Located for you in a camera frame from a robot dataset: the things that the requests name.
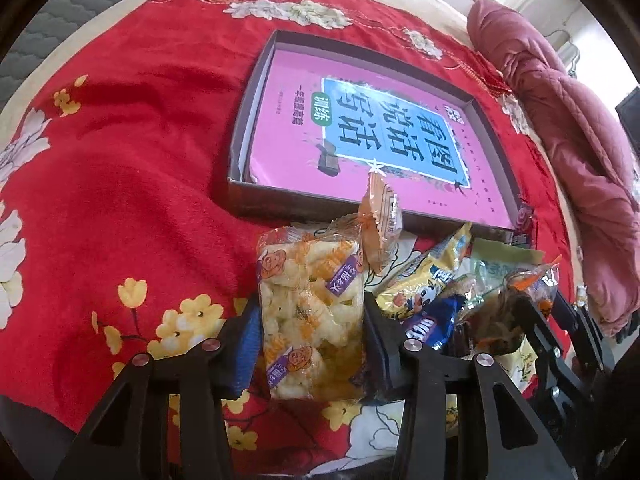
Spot blue Oreo snack packet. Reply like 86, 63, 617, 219
401, 295, 466, 351

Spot orange snack packet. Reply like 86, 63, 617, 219
358, 171, 404, 274

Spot clear rice cracker snack pack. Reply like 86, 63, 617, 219
257, 226, 366, 402

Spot pale green snack bag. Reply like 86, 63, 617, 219
470, 237, 546, 288

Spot yellow Alpenliebe candy bag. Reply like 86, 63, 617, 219
376, 222, 473, 320

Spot red floral blanket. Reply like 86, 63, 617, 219
1, 0, 575, 479

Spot pink quilted duvet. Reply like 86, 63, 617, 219
468, 0, 639, 336

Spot grey shallow cardboard box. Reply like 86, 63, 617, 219
228, 30, 522, 243

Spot pink and blue book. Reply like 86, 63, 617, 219
245, 49, 513, 230

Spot grey quilted headboard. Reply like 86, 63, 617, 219
1, 0, 122, 105

